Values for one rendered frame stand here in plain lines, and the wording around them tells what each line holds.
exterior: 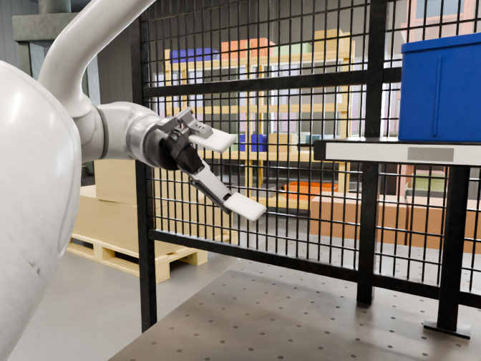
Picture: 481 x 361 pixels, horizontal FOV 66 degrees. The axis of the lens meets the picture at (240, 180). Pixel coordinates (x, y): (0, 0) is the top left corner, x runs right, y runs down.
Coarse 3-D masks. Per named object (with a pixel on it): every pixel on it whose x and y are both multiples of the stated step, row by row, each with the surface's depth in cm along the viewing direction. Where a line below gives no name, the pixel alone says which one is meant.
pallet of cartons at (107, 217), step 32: (96, 160) 279; (128, 160) 259; (96, 192) 284; (128, 192) 263; (192, 192) 281; (96, 224) 295; (128, 224) 266; (160, 224) 256; (192, 224) 280; (224, 224) 314; (96, 256) 293; (160, 256) 257; (192, 256) 287
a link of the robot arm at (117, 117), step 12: (108, 108) 67; (120, 108) 68; (132, 108) 68; (144, 108) 70; (108, 120) 65; (120, 120) 66; (132, 120) 67; (108, 132) 65; (120, 132) 66; (108, 144) 66; (120, 144) 67; (108, 156) 68; (120, 156) 69; (132, 156) 69
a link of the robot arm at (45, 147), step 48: (0, 96) 20; (48, 96) 24; (0, 144) 19; (48, 144) 22; (0, 192) 19; (48, 192) 21; (0, 240) 18; (48, 240) 21; (0, 288) 18; (0, 336) 19
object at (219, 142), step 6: (216, 132) 49; (222, 132) 48; (192, 138) 50; (198, 138) 49; (210, 138) 48; (216, 138) 48; (222, 138) 47; (228, 138) 47; (234, 138) 47; (198, 144) 49; (204, 144) 48; (210, 144) 47; (216, 144) 47; (222, 144) 46; (228, 144) 46; (216, 150) 46; (222, 150) 46
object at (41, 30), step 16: (48, 0) 457; (64, 0) 467; (16, 16) 465; (32, 16) 461; (48, 16) 458; (64, 16) 454; (16, 32) 468; (32, 32) 464; (48, 32) 461; (32, 48) 479; (32, 64) 479; (96, 64) 486; (96, 80) 486; (96, 96) 487
